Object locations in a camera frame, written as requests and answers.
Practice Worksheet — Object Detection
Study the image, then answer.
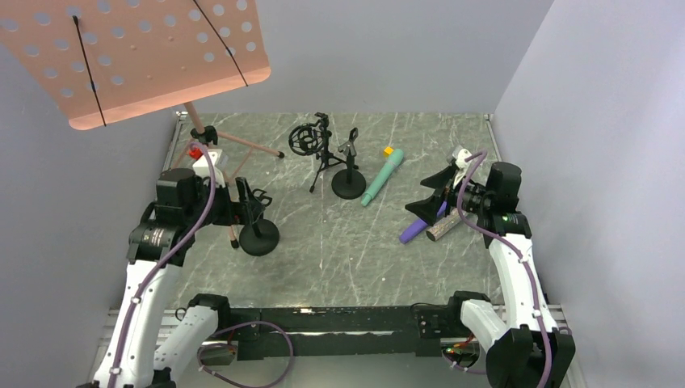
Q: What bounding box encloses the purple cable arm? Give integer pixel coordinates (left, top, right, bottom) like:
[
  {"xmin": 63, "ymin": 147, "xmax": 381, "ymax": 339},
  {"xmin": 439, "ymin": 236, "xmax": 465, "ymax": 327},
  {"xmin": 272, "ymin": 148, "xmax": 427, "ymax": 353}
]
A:
[
  {"xmin": 447, "ymin": 150, "xmax": 574, "ymax": 388},
  {"xmin": 107, "ymin": 141, "xmax": 296, "ymax": 388}
]

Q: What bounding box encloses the purple toy microphone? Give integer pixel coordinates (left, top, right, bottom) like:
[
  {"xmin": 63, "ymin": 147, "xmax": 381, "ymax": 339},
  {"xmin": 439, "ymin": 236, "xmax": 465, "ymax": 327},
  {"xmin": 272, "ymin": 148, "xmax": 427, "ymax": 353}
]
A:
[{"xmin": 398, "ymin": 202, "xmax": 447, "ymax": 244}]

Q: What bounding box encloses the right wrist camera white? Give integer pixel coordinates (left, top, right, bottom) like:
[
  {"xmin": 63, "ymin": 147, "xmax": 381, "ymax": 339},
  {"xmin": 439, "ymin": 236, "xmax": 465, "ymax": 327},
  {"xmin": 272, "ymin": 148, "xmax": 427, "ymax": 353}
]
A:
[{"xmin": 448, "ymin": 145, "xmax": 472, "ymax": 188}]

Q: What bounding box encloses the glitter silver toy microphone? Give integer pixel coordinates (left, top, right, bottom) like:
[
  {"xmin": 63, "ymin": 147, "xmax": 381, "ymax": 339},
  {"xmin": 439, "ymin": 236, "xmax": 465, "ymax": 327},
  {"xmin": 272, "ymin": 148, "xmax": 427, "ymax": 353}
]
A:
[{"xmin": 426, "ymin": 209, "xmax": 461, "ymax": 242}]

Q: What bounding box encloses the black round-base clip mic stand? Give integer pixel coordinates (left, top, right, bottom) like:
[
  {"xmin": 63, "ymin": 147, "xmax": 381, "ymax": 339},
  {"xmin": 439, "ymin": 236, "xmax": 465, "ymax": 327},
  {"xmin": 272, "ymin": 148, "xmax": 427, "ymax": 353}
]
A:
[{"xmin": 331, "ymin": 127, "xmax": 366, "ymax": 200}]

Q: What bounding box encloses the black shock mount tripod stand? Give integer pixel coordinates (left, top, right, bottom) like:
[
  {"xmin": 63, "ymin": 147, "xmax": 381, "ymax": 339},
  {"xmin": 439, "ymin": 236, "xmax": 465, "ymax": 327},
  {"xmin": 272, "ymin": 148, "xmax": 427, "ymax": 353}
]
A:
[{"xmin": 288, "ymin": 112, "xmax": 345, "ymax": 193}]

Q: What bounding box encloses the teal toy microphone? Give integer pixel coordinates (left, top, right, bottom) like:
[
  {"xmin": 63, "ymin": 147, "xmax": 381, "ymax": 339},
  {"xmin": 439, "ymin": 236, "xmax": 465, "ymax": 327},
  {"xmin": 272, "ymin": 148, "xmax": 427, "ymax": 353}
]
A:
[{"xmin": 360, "ymin": 149, "xmax": 405, "ymax": 207}]

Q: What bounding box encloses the pink perforated music stand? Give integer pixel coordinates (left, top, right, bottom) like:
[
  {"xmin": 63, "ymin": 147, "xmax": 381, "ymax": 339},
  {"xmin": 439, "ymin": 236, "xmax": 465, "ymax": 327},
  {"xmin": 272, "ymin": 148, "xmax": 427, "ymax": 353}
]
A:
[{"xmin": 1, "ymin": 1, "xmax": 271, "ymax": 242}]

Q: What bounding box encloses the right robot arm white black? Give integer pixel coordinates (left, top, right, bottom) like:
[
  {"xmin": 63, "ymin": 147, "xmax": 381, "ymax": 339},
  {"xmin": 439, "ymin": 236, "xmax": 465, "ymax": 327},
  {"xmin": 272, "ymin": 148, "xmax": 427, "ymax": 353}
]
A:
[{"xmin": 406, "ymin": 162, "xmax": 576, "ymax": 387}]

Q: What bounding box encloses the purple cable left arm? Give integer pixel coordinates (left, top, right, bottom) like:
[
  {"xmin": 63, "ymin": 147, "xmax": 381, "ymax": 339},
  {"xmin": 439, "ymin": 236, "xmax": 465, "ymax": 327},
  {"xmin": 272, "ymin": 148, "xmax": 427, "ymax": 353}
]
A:
[{"xmin": 107, "ymin": 141, "xmax": 296, "ymax": 388}]

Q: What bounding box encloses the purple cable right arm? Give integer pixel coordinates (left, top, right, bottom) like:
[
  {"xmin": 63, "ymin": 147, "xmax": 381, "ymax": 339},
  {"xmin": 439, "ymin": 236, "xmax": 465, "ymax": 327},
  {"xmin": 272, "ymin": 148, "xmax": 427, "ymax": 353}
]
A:
[{"xmin": 447, "ymin": 150, "xmax": 574, "ymax": 388}]

